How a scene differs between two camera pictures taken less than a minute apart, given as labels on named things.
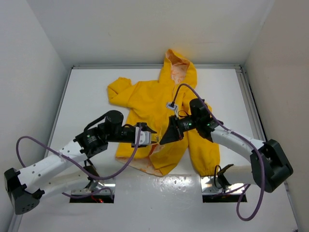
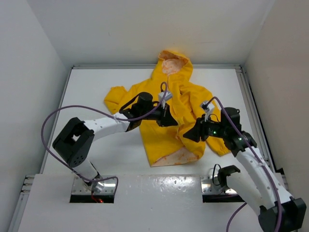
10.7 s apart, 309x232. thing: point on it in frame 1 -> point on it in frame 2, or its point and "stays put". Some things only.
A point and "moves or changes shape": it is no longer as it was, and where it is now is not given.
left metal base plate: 102,183 stays put
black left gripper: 146,127 -> 165,118
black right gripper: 172,134 -> 197,131
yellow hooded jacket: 153,103 moves or changes shape
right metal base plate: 208,187 stays put
